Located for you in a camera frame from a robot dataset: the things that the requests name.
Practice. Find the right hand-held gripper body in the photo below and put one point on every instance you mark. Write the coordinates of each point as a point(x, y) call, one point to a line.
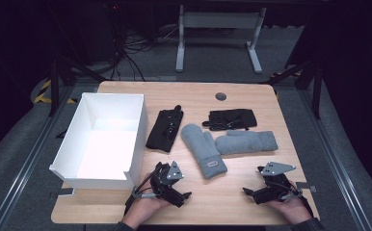
point(277, 184)

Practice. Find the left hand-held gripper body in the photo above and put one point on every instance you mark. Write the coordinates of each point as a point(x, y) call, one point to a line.
point(161, 179)

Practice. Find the grey mitten with label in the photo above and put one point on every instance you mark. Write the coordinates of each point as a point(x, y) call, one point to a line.
point(203, 150)

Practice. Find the white box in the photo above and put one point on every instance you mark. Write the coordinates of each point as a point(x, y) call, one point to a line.
point(107, 150)

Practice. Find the person's right hand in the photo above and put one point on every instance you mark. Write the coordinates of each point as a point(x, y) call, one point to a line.
point(295, 208)

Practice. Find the person's left hand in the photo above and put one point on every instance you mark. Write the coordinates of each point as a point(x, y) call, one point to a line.
point(144, 205)

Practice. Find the black glove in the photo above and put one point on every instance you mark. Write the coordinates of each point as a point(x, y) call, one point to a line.
point(164, 131)
point(232, 119)

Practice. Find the grey round table grommet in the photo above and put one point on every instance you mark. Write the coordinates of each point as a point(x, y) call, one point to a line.
point(220, 96)

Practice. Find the black tripod stand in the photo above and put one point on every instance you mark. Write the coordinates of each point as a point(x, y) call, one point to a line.
point(55, 83)
point(315, 86)

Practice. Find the yellow and black floor tape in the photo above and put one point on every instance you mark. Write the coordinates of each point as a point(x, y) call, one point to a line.
point(44, 93)

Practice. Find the grey table bracket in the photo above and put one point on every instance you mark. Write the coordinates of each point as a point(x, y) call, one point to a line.
point(62, 192)
point(307, 186)

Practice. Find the aluminium floor rail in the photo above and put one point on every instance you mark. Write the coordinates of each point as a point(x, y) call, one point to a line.
point(30, 157)
point(335, 160)

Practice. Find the white desk frame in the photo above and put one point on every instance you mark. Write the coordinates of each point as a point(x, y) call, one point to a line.
point(219, 20)

